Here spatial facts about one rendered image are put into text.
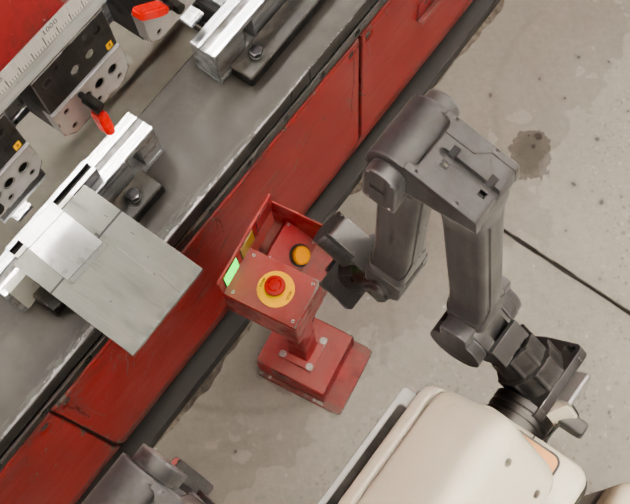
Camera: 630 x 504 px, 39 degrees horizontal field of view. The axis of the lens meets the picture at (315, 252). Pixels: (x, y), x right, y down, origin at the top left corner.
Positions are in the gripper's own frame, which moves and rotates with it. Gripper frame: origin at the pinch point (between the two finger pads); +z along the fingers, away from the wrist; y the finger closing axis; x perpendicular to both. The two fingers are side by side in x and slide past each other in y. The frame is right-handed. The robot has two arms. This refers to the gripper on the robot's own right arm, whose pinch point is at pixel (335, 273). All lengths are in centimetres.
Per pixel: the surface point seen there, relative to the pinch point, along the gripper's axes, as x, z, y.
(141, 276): -22.7, 11.1, 19.5
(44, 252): -36.9, 18.1, 26.1
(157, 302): -18.2, 8.8, 21.3
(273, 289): -1.7, 21.8, 4.7
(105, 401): -8, 52, 40
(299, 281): 1.6, 23.5, -0.1
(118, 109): -50, 137, -28
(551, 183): 56, 83, -84
